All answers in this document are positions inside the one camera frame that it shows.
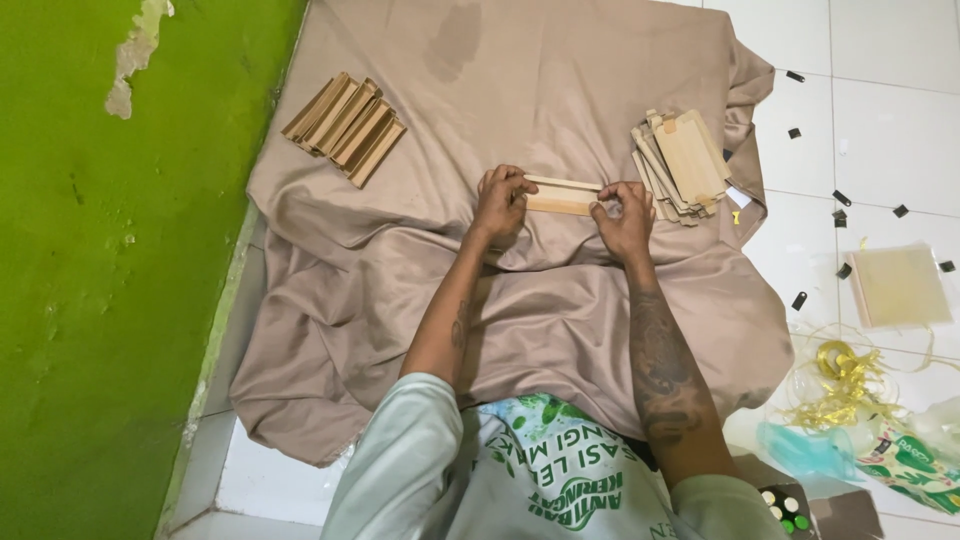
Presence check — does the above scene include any kraft paper box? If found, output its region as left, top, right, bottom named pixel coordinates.
left=522, top=174, right=606, bottom=219

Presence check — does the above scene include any stack of flat kraft blanks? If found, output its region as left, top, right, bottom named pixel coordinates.
left=630, top=108, right=733, bottom=228

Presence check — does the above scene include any clear plastic bag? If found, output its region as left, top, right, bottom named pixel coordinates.
left=903, top=396, right=960, bottom=451

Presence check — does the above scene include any teal plastic bag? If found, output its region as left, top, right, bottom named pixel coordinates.
left=756, top=421, right=864, bottom=483

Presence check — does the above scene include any green printed plastic bag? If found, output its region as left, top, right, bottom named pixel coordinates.
left=855, top=420, right=960, bottom=516

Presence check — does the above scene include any beige cloth sheet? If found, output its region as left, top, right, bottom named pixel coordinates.
left=228, top=0, right=796, bottom=469

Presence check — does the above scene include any person's right hand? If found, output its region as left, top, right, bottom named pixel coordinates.
left=588, top=181, right=658, bottom=265

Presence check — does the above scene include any person's left hand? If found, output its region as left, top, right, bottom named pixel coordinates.
left=468, top=165, right=540, bottom=249

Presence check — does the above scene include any brown cardboard piece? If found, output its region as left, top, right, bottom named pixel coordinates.
left=808, top=491, right=886, bottom=540

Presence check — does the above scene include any tangled gold ribbon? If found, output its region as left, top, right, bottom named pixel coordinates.
left=780, top=322, right=939, bottom=432

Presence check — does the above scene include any dark box with round caps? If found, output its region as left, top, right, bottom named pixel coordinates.
left=757, top=483, right=822, bottom=540

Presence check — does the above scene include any gold ribbon roll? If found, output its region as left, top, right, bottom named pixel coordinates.
left=816, top=340, right=858, bottom=379

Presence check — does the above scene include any clear packet of kraft sheets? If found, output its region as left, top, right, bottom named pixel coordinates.
left=845, top=243, right=954, bottom=331

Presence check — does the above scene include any pale green printed shirt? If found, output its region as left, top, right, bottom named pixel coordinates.
left=321, top=372, right=793, bottom=540

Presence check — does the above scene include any row of folded kraft boxes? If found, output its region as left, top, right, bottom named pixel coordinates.
left=281, top=71, right=408, bottom=190

